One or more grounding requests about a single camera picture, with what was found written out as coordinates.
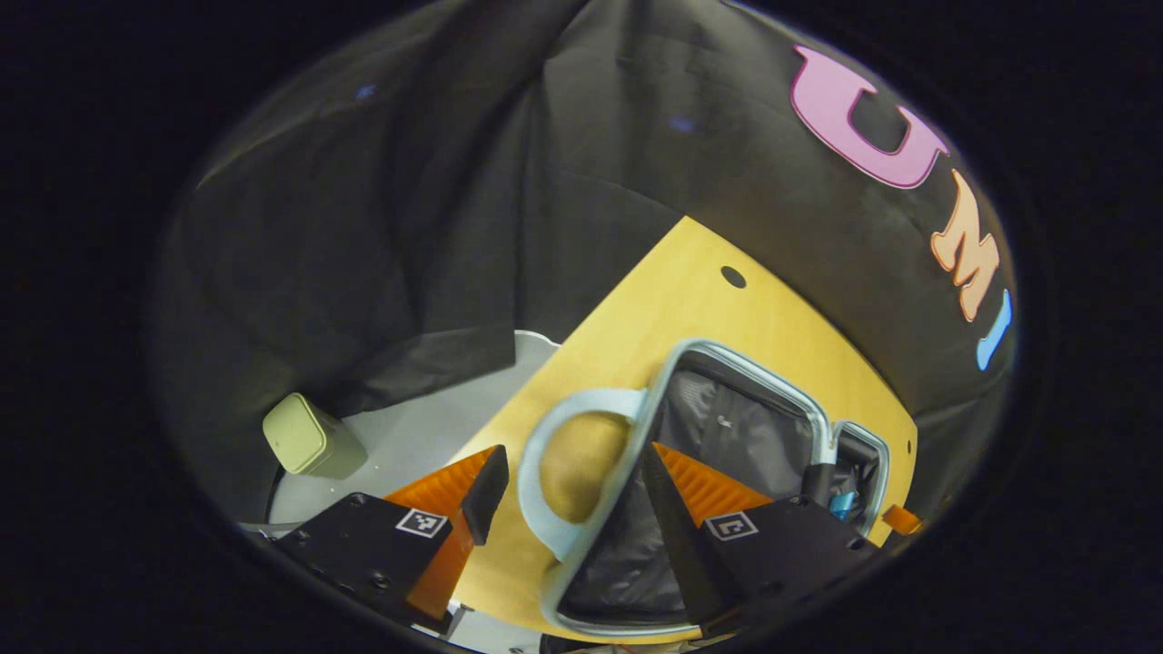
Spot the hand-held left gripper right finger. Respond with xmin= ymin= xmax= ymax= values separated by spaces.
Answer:
xmin=641 ymin=441 xmax=878 ymax=639

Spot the pale green bin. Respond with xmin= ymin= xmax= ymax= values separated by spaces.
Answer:
xmin=262 ymin=392 xmax=369 ymax=481

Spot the light blue suitcase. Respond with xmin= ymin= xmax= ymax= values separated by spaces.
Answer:
xmin=516 ymin=339 xmax=893 ymax=637

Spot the black backdrop cloth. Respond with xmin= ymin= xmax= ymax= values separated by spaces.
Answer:
xmin=150 ymin=0 xmax=1019 ymax=528

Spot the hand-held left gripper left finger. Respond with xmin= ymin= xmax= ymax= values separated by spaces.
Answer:
xmin=273 ymin=443 xmax=512 ymax=637

